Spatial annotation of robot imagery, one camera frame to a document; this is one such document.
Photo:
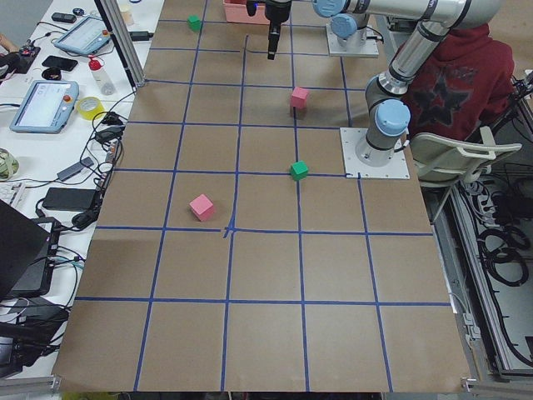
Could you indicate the green cube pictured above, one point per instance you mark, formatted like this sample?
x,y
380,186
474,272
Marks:
x,y
194,23
299,170

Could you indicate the brown paper table cover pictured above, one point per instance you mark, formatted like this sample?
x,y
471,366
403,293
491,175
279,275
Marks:
x,y
327,284

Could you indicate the pink plastic bin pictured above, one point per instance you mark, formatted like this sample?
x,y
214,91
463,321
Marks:
x,y
236,12

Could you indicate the pink cube near centre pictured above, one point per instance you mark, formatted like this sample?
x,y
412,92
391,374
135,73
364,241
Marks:
x,y
299,97

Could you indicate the teach pendant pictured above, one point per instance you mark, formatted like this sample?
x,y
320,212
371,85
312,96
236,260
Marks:
x,y
86,37
46,107

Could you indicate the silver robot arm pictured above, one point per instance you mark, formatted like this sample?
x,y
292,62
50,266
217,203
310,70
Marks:
x,y
350,29
435,19

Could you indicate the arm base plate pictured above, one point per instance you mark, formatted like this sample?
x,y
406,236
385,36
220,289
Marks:
x,y
363,161
367,50

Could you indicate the paper cup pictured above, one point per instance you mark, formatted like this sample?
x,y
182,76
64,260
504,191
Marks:
x,y
126,13

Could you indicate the teach pendant near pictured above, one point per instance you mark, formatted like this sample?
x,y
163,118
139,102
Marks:
x,y
46,107

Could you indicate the black power adapter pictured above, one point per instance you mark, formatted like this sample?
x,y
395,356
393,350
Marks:
x,y
68,199

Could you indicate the black smartphone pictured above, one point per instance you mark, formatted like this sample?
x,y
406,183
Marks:
x,y
62,63

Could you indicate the pink cube front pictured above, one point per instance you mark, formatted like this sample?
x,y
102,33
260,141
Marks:
x,y
202,207

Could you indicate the red cap squeeze bottle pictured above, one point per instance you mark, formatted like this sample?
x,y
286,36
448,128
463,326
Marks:
x,y
101,77

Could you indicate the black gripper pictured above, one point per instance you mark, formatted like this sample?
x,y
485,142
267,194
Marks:
x,y
275,11

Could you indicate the green cube centre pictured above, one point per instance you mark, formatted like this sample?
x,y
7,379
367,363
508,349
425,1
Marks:
x,y
299,170

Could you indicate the black laptop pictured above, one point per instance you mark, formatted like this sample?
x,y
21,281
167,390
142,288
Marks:
x,y
27,248

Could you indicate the yellow tape roll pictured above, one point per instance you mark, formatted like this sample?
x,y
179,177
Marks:
x,y
90,108

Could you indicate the person in red hoodie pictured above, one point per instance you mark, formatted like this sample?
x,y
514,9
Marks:
x,y
464,84

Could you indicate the grey office chair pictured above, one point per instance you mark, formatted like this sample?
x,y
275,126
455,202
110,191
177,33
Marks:
x,y
441,161

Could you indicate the teach pendant far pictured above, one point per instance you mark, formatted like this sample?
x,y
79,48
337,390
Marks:
x,y
86,37

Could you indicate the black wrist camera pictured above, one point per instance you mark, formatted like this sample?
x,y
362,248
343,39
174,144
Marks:
x,y
251,6

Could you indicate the pink cube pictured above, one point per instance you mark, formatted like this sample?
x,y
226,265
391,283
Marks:
x,y
202,207
299,97

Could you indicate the aluminium frame post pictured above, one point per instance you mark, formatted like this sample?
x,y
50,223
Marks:
x,y
112,18

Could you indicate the green cube far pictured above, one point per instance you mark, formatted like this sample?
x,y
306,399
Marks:
x,y
194,23

